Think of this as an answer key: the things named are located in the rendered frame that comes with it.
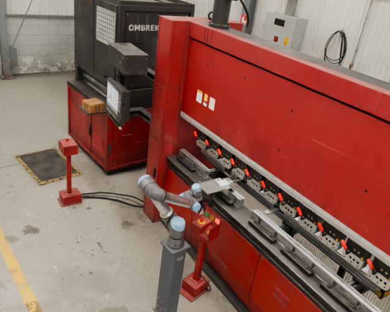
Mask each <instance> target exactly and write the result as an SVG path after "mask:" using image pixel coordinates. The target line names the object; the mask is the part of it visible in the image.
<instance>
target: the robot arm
mask: <svg viewBox="0 0 390 312"><path fill-rule="evenodd" d="M138 185H139V187H140V188H141V190H142V191H143V193H144V194H145V195H146V196H147V197H148V198H150V199H151V200H152V202H153V203H154V205H155V206H156V208H157V209H158V211H159V212H160V216H161V218H162V220H163V221H164V222H165V224H166V225H167V227H168V228H169V229H170V234H169V236H168V238H167V240H166V245H167V246H168V247H169V248H170V249H173V250H179V249H182V248H183V247H184V244H185V241H184V229H185V226H186V225H185V220H184V219H183V218H182V217H179V216H177V214H176V213H175V211H174V210H173V209H172V207H170V206H168V204H167V203H170V204H175V205H178V206H182V207H187V208H189V209H192V210H193V211H194V212H196V213H200V214H199V215H201V214H203V213H204V212H205V210H206V207H205V204H204V203H203V202H208V201H209V200H210V198H208V197H207V196H206V197H202V189H201V185H200V184H198V183H195V184H193V185H192V188H191V189H189V190H187V191H185V192H183V193H181V194H180V195H177V194H173V193H169V192H167V191H166V190H164V189H162V188H161V187H160V186H159V185H158V184H157V183H156V182H155V181H154V179H153V178H152V177H151V176H150V175H144V176H142V177H140V178H139V181H138Z"/></svg>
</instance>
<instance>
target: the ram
mask: <svg viewBox="0 0 390 312"><path fill-rule="evenodd" d="M197 90H200V91H201V92H202V100H201V103H199V102H198V101H196V98H197ZM205 94H207V95H208V97H207V101H205V100H204V95H205ZM210 97H212V98H214V99H215V106H214V110H213V111H212V110H211V109H210V108H209V101H210ZM204 102H206V103H207V105H206V106H204V105H203V104H204ZM181 111H182V112H183V113H185V114H187V115H188V116H189V117H191V118H192V119H193V120H195V121H197V122H198V123H199V124H201V125H202V126H204V127H205V128H207V129H208V130H209V131H211V132H212V133H214V134H215V135H216V136H218V137H219V138H221V139H222V140H224V141H225V142H226V143H228V144H230V145H231V146H232V147H234V148H235V149H236V150H238V151H239V152H241V153H242V154H244V155H245V156H247V157H248V158H250V159H251V160H252V161H254V162H255V163H257V164H258V165H259V166H261V167H263V168H264V169H265V170H267V171H268V172H269V173H271V174H272V175H274V176H275V177H277V178H278V179H279V180H281V181H283V182H284V183H285V184H287V185H288V186H290V187H291V188H292V189H294V190H295V191H296V192H298V193H300V194H301V195H302V196H304V197H305V198H307V199H308V200H309V201H311V202H312V203H314V204H315V205H317V206H318V207H320V208H321V209H322V210H324V211H325V212H327V213H328V214H329V215H331V216H333V217H334V218H335V219H337V220H338V221H340V222H341V223H342V224H344V225H345V226H347V227H348V228H349V229H351V230H353V231H354V232H355V233H357V234H358V235H360V236H361V237H362V238H364V239H366V241H368V242H370V243H371V244H373V245H374V246H375V247H377V248H378V249H380V250H381V251H382V252H384V253H386V254H387V255H388V256H390V122H389V121H386V120H385V119H382V118H380V117H377V116H375V115H373V114H371V113H368V112H366V111H363V110H361V109H359V108H356V107H354V106H352V105H349V104H347V103H344V102H342V101H340V100H338V99H335V98H332V97H330V96H328V95H326V94H323V93H321V92H318V91H317V90H314V89H311V88H309V87H307V86H305V85H302V84H299V83H298V82H295V81H293V80H290V79H288V78H286V77H283V76H281V75H278V74H276V73H274V72H272V71H269V70H267V69H264V68H262V67H260V66H257V65H255V64H253V63H250V62H248V61H245V60H244V59H241V58H238V57H236V56H234V55H232V54H229V53H227V52H224V51H222V50H220V49H217V48H215V47H213V46H210V45H208V44H206V43H203V42H201V41H199V40H196V39H194V38H190V39H189V48H188V58H187V63H186V74H185V79H184V89H183V99H182V105H181ZM180 116H181V117H182V118H184V119H185V120H186V121H188V122H189V123H191V124H192V125H193V126H195V127H196V128H198V129H199V130H200V131H202V132H203V133H204V134H206V135H207V136H209V137H210V138H211V139H213V140H214V141H216V142H217V143H219V144H220V145H221V146H222V147H224V148H226V149H227V150H228V151H230V152H231V153H232V154H234V155H235V156H237V157H238V158H239V159H241V160H242V161H244V162H245V163H246V164H248V165H249V166H250V167H252V168H253V169H255V170H256V171H257V172H259V173H260V174H262V175H263V176H265V177H266V178H267V179H268V180H270V181H271V182H273V183H274V184H276V185H277V186H278V187H280V188H281V189H283V190H284V191H285V192H286V193H288V194H289V195H291V196H292V197H294V198H295V199H296V200H298V201H299V202H301V203H302V204H303V205H304V206H306V207H307V208H309V209H310V210H312V211H313V212H314V213H316V214H317V215H319V216H320V217H321V218H323V219H324V220H325V221H327V222H328V223H330V224H331V225H332V226H334V227H335V228H336V229H338V230H339V231H341V232H342V233H343V234H345V235H347V236H348V237H349V238H351V239H352V240H353V241H354V242H356V243H358V244H359V245H360V246H362V247H363V248H365V249H366V250H367V251H369V252H370V253H371V254H373V255H374V256H376V257H377V258H378V259H380V260H381V261H382V262H384V263H385V264H387V265H388V266H389V267H390V262H389V261H388V260H386V259H385V258H383V257H382V256H381V255H379V254H378V253H377V252H375V251H373V250H372V249H371V248H369V247H368V246H367V245H365V244H364V243H362V242H361V241H360V240H358V239H357V238H355V237H354V236H353V235H351V234H350V233H348V232H347V231H345V230H344V229H343V228H341V227H340V226H338V225H337V224H336V223H334V222H333V221H332V220H330V219H328V218H327V217H326V216H324V215H323V214H322V213H320V212H319V211H317V210H316V209H315V208H313V207H311V206H310V205H309V204H307V203H306V202H305V201H303V200H302V199H300V198H299V197H298V196H296V195H295V194H294V193H292V192H291V191H289V190H288V189H286V188H285V187H283V186H282V185H281V184H279V183H278V182H276V181H275V180H273V179H272V178H271V177H270V176H268V175H266V174H265V173H264V172H262V171H261V170H260V169H258V168H257V167H255V166H254V165H253V164H251V163H249V162H248V161H247V160H245V159H244V158H243V157H241V156H240V155H238V154H237V153H236V152H234V151H233V150H232V149H230V148H228V147H227V146H226V145H224V144H223V143H221V142H220V141H219V140H217V139H216V138H215V137H213V136H211V135H210V134H209V133H208V132H206V131H205V130H203V129H202V128H200V127H199V126H198V125H196V124H195V123H193V122H192V121H190V120H189V119H187V118H186V117H185V116H183V115H182V114H180Z"/></svg>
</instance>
